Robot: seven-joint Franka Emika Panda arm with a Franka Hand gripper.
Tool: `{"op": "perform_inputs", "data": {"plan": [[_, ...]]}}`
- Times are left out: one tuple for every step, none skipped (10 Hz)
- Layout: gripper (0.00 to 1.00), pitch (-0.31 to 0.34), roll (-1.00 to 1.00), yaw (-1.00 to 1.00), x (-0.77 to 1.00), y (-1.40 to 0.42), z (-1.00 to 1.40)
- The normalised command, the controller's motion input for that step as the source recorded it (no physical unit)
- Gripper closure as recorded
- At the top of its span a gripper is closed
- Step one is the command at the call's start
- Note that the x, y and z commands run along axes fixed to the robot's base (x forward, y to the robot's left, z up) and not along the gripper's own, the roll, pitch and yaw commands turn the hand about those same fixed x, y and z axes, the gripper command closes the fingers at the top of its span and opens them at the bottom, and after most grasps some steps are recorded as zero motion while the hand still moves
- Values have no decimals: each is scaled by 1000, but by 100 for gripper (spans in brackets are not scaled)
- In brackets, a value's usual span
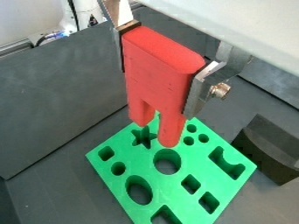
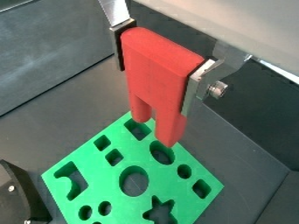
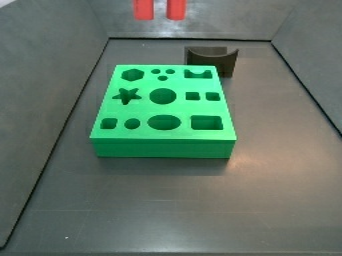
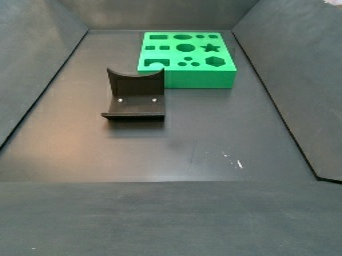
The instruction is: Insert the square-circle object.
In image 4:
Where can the black curved holder stand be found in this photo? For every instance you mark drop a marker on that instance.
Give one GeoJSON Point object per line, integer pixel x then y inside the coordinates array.
{"type": "Point", "coordinates": [136, 90]}

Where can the green shape sorter block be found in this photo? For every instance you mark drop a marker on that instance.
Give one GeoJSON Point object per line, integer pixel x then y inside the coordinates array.
{"type": "Point", "coordinates": [194, 58]}

